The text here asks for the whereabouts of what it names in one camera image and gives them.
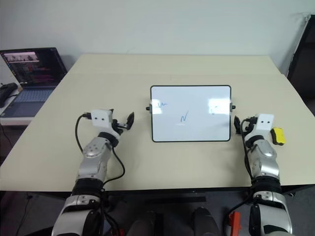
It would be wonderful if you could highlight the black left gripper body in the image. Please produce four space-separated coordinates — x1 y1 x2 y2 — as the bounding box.
112 118 130 135

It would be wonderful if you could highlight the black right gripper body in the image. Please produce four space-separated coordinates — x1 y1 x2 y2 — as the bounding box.
240 117 258 135

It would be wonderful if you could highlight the yellow and black eraser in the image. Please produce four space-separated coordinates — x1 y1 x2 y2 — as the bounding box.
270 126 286 146

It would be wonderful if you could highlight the black-framed small whiteboard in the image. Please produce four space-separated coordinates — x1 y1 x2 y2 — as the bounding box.
145 85 236 143

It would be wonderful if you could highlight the dark cabinet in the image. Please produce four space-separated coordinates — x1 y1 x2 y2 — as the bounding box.
286 14 315 101

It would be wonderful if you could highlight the open blue-grey laptop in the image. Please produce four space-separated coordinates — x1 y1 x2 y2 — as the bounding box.
0 47 68 119

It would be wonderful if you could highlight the orange-red plastic object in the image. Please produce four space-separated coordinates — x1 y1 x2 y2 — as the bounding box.
228 210 241 236

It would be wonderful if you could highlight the dark rounded shape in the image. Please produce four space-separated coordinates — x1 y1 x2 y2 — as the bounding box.
191 207 221 236

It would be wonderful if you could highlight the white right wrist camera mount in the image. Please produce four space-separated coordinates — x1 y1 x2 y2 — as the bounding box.
247 113 275 142

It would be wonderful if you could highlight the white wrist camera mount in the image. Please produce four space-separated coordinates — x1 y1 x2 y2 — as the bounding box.
90 109 123 137
247 113 275 142

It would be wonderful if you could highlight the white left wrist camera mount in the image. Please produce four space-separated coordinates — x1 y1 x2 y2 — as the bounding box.
90 109 123 137

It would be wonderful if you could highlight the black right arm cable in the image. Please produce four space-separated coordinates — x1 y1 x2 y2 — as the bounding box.
230 118 254 214

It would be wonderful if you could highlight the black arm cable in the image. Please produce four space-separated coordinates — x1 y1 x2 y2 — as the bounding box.
75 112 126 190
230 118 254 214

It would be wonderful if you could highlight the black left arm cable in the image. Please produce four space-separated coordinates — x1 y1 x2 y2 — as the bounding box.
75 112 126 190

